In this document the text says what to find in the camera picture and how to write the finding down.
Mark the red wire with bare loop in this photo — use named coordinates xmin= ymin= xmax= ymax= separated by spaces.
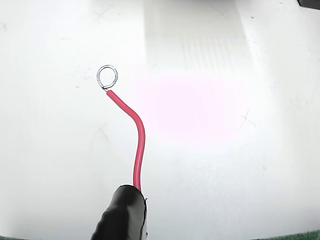
xmin=96 ymin=64 xmax=146 ymax=192

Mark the black box with white print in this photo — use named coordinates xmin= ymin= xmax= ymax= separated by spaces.
xmin=298 ymin=0 xmax=320 ymax=11

